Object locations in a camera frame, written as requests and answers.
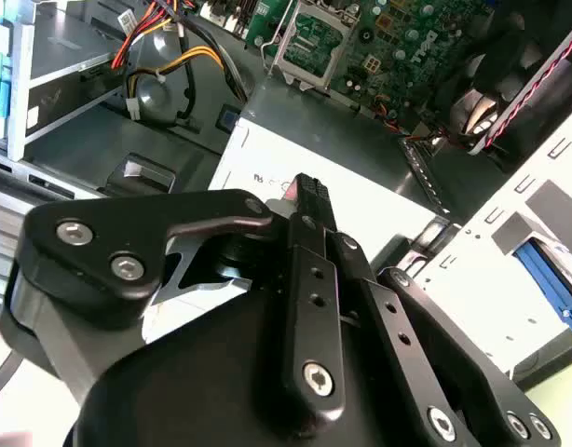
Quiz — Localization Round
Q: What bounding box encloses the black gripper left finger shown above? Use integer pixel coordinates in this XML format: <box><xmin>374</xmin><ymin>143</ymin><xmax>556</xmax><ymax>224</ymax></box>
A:
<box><xmin>15</xmin><ymin>172</ymin><xmax>347</xmax><ymax>424</ymax></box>

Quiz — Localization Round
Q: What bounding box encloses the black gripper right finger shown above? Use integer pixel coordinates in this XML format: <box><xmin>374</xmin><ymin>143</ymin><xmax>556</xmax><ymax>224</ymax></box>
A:
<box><xmin>313</xmin><ymin>178</ymin><xmax>564</xmax><ymax>447</ymax></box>

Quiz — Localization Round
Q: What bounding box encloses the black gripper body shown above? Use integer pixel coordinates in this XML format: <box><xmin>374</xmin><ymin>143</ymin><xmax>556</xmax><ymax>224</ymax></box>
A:
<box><xmin>0</xmin><ymin>231</ymin><xmax>425</xmax><ymax>447</ymax></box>

